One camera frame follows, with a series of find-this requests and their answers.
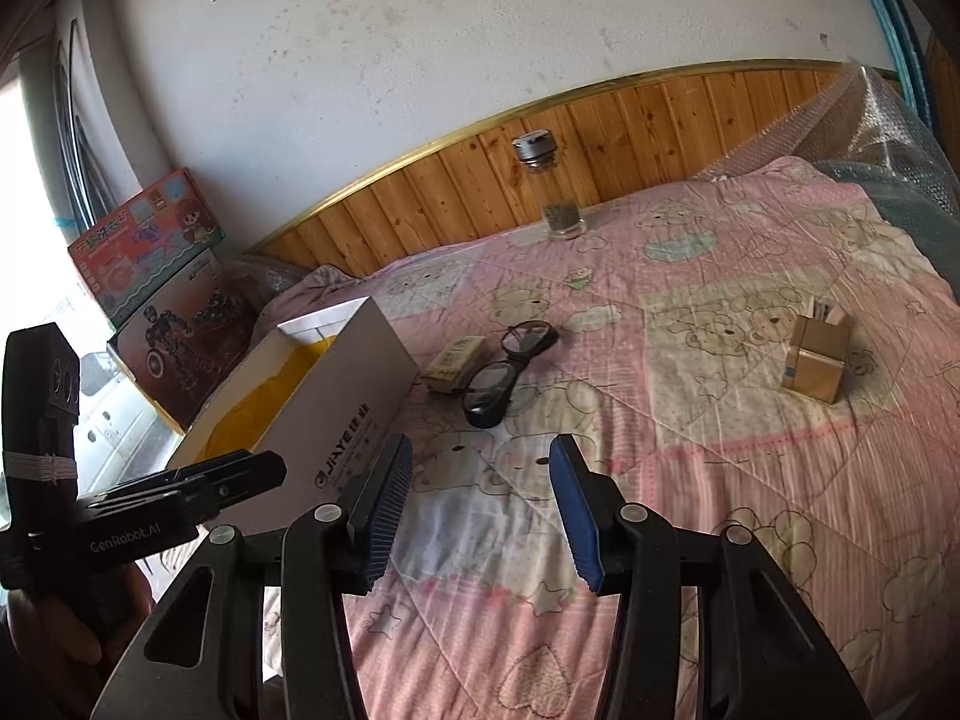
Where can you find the glass bottle with metal lid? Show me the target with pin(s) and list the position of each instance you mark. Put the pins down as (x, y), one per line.
(559, 202)

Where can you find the colourful cartoon toy box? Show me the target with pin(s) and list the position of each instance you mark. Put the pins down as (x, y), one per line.
(142, 240)

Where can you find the window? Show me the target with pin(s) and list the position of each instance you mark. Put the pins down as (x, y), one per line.
(37, 90)

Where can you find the gold cardboard box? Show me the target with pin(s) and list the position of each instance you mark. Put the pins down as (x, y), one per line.
(814, 371)

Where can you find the blue frame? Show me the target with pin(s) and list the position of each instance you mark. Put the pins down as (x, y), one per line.
(896, 30)

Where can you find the white cardboard box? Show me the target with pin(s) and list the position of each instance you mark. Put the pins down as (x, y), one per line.
(352, 390)

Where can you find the person's left hand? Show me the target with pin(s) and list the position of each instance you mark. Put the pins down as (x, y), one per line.
(71, 630)

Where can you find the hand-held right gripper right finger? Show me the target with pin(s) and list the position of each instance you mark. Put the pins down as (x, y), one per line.
(574, 517)

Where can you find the bubble wrap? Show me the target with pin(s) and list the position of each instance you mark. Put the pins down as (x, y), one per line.
(892, 135)
(277, 274)

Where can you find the wooden headboard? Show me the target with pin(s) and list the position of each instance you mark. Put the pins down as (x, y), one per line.
(637, 135)

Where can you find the robot figure toy box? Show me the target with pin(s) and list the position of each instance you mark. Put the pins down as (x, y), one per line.
(180, 345)

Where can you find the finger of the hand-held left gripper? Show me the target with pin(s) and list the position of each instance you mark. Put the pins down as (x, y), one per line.
(225, 484)

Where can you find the brown wooden door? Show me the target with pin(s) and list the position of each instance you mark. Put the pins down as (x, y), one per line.
(946, 82)

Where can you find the black framed glasses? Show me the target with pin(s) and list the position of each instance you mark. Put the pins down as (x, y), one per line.
(487, 382)

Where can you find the pink printed blanket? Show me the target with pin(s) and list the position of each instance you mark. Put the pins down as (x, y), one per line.
(712, 465)

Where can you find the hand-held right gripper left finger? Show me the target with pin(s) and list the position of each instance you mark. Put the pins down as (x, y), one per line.
(386, 510)

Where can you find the beige tissue packet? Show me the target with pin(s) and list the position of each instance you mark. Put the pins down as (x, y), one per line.
(454, 364)

